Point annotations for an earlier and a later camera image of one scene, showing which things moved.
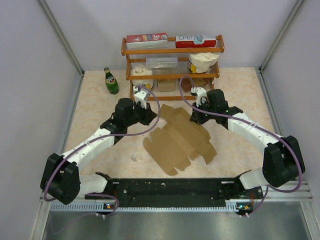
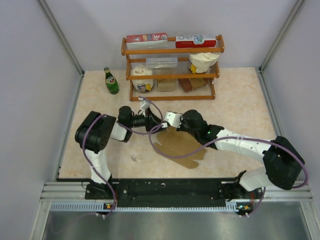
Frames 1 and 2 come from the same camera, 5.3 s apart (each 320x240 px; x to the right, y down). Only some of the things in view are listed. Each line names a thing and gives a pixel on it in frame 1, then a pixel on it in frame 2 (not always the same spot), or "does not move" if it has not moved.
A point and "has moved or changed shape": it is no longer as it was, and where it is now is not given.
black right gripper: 195,117 -> 181,128
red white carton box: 195,41 does not move
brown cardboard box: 179,139 has moved or changed shape
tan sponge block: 166,85 does not move
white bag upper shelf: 201,62 does not move
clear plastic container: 159,62 does not move
